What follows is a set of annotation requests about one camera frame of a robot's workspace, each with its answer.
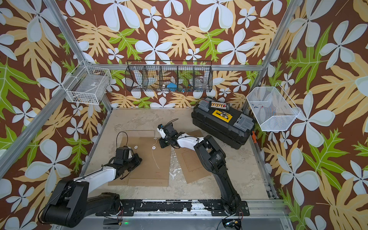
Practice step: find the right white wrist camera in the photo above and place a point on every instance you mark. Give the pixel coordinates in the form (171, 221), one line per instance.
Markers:
(162, 131)

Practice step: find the white wire basket right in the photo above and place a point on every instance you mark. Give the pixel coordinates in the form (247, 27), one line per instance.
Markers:
(272, 107)

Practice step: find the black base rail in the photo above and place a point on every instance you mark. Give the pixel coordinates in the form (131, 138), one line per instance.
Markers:
(131, 207)

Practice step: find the white wire basket left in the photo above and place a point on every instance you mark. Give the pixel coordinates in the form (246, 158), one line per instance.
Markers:
(87, 84)

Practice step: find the black wire basket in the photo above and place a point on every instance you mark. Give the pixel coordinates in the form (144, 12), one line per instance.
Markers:
(189, 76)

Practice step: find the white wire basket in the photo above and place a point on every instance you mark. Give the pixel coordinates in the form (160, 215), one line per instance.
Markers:
(272, 107)
(87, 84)

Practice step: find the brown kraft file bag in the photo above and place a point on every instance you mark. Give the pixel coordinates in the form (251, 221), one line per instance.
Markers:
(124, 152)
(154, 169)
(191, 165)

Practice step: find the black yellow toolbox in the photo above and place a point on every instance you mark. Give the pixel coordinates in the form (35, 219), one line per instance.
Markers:
(220, 120)

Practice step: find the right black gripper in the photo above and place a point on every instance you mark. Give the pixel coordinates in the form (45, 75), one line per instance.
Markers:
(162, 144)

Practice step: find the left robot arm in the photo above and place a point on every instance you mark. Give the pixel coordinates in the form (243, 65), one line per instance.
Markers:
(70, 201)

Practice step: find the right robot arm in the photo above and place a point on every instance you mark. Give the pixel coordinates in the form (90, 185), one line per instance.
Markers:
(211, 156)

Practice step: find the blue object in basket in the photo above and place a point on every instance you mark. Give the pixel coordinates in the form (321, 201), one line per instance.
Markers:
(172, 87)

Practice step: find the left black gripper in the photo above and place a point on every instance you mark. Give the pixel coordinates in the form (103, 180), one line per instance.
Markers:
(138, 159)

